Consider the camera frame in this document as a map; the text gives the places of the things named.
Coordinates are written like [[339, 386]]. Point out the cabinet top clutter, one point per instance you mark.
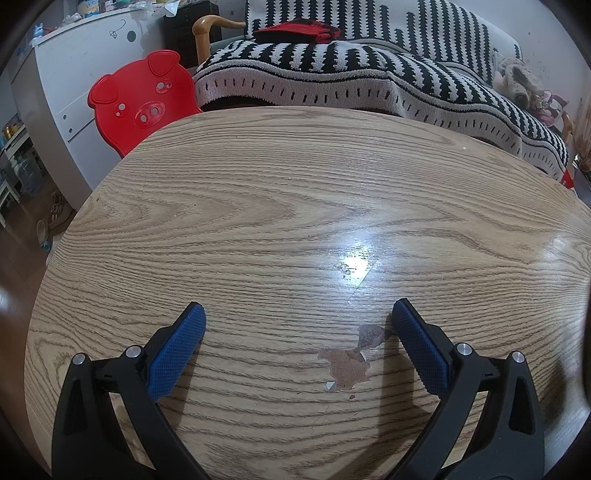
[[92, 7]]

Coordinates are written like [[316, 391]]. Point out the pink pillow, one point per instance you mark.
[[554, 108]]

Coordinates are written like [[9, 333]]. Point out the red cushion on sofa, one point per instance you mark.
[[300, 30]]

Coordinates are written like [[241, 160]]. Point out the black-white striped sofa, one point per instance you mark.
[[346, 69]]

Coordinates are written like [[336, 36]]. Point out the white cabinet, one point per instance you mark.
[[69, 83]]

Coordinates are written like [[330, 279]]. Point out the grey plush toy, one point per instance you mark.
[[519, 81]]

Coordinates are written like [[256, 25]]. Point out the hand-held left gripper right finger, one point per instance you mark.
[[422, 350]]

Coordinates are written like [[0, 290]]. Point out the black cabinet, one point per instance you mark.
[[189, 27]]

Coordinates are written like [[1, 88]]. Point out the small pet bowl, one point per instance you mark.
[[44, 233]]

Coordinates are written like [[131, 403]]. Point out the patterned slippers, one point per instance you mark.
[[59, 210]]

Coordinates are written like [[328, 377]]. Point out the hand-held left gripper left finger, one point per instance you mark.
[[178, 355]]

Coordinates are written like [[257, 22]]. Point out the red pig chair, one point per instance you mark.
[[138, 101]]

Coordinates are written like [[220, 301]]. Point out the red bag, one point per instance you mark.
[[569, 177]]

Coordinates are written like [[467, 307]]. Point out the clear water jug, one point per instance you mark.
[[27, 173]]

